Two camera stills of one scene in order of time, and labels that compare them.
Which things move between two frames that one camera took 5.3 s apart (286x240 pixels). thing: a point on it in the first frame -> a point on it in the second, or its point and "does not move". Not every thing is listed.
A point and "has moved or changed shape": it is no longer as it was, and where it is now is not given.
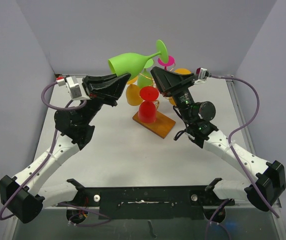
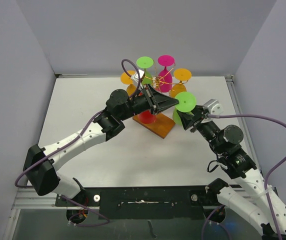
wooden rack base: x=162 y=126 does not move
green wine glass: x=132 y=63 has moved or changed shape
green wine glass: x=145 y=78 does not move
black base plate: x=148 y=201 does not move
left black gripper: x=105 y=89 -> x=158 y=101
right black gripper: x=170 y=84 -> x=189 y=120
